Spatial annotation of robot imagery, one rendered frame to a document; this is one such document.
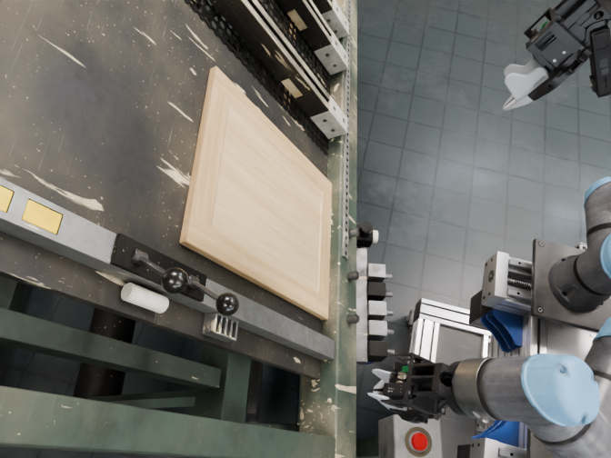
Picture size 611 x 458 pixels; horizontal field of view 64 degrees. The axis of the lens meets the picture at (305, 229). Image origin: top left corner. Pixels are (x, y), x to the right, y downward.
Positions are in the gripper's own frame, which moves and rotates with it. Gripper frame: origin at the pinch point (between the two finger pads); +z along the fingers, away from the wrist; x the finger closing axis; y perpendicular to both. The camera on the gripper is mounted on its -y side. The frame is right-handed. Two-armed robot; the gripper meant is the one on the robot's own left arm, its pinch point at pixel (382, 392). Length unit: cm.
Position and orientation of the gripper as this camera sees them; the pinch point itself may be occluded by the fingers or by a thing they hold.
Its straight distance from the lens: 87.3
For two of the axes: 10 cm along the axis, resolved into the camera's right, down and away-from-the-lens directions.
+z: -5.3, 2.6, 8.1
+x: -2.5, 8.6, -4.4
